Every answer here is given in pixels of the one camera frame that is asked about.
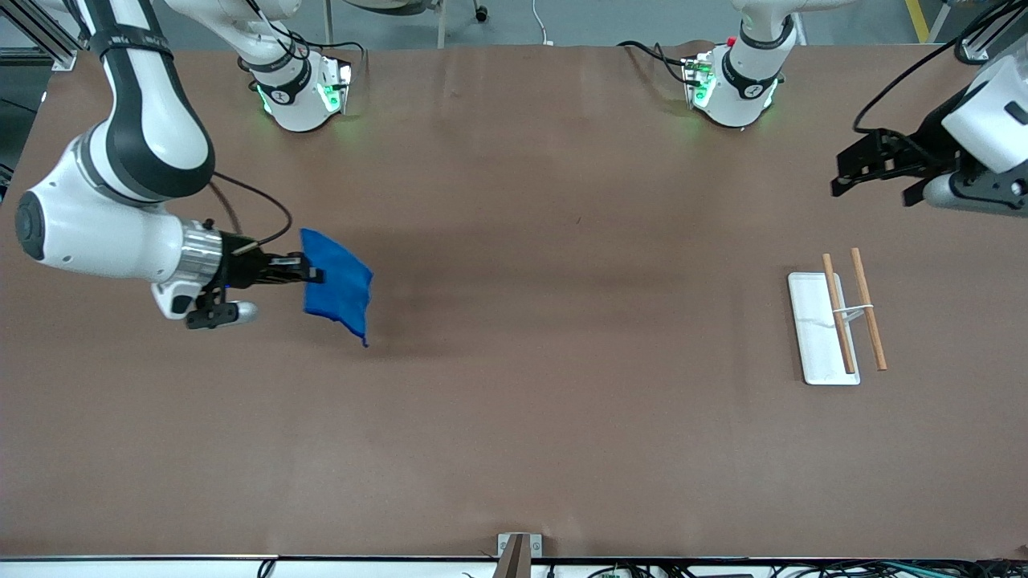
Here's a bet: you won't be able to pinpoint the blue microfibre towel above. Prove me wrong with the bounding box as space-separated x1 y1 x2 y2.
300 228 374 348

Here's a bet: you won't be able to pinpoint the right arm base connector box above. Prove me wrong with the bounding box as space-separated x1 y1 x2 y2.
320 58 354 115

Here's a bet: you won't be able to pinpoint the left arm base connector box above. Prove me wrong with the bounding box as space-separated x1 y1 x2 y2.
683 55 716 109

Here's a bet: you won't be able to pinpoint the white towel rack wooden bars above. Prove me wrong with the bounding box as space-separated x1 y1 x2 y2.
787 247 889 387

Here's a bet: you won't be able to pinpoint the brown table cover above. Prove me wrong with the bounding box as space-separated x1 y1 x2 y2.
0 44 1028 560

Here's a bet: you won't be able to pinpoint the stool with caster wheels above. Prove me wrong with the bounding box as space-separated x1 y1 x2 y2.
321 0 491 49

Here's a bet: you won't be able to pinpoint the black right arm wrist cable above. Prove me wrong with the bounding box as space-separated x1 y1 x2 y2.
209 173 292 246

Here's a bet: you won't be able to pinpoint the black arm wrist cable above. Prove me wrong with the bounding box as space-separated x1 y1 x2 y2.
853 0 1014 134
209 173 292 246

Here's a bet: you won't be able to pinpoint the black left arm wrist cable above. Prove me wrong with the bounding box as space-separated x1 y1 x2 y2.
853 0 1014 134

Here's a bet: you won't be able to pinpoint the aluminium frame profile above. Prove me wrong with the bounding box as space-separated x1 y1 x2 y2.
960 0 1028 62
0 0 81 71

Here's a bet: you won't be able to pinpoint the black right arm base cable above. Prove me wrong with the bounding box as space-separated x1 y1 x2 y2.
241 0 366 77

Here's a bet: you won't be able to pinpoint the black arm base cable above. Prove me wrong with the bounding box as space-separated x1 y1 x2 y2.
617 40 696 88
241 0 366 77

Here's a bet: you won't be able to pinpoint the black left arm base cable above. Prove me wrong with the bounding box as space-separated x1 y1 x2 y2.
617 40 696 88

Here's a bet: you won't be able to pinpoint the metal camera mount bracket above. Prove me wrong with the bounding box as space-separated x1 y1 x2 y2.
496 532 543 578

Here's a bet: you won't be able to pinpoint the tangled cables bundle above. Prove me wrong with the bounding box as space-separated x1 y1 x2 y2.
458 560 1028 578

